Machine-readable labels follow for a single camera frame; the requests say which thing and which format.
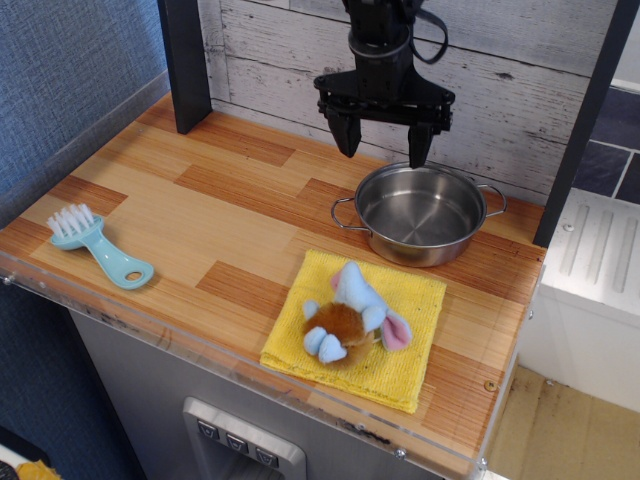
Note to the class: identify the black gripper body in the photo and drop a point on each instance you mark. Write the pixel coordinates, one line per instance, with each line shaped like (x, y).
(387, 90)

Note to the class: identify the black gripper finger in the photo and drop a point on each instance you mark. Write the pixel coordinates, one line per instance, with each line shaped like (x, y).
(346, 131)
(420, 138)

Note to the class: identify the stainless steel pan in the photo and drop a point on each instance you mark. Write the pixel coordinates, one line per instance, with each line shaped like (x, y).
(421, 217)

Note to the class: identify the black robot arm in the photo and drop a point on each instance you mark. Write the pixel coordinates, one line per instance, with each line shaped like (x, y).
(380, 29)

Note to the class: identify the blue and brown plush toy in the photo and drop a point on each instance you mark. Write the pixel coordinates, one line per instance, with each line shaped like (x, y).
(342, 332)

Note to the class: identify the yellow folded cloth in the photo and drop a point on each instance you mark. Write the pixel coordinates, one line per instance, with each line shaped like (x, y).
(392, 379)

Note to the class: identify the white ridged side cabinet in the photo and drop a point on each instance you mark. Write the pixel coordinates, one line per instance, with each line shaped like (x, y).
(583, 325)

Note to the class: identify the light blue dish brush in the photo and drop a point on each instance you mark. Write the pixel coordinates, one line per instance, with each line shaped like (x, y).
(76, 226)

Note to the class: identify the silver button control panel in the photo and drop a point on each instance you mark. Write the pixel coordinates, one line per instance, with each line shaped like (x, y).
(228, 447)

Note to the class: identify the yellow object bottom left corner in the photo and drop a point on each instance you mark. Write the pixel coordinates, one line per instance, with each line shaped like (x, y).
(15, 467)

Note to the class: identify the dark right vertical post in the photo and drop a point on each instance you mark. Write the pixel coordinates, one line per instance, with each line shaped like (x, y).
(607, 61)

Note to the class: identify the dark vertical post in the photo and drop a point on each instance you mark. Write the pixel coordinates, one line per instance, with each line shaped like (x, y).
(607, 61)
(186, 63)

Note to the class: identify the dark left vertical post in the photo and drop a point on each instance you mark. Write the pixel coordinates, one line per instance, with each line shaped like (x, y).
(186, 63)

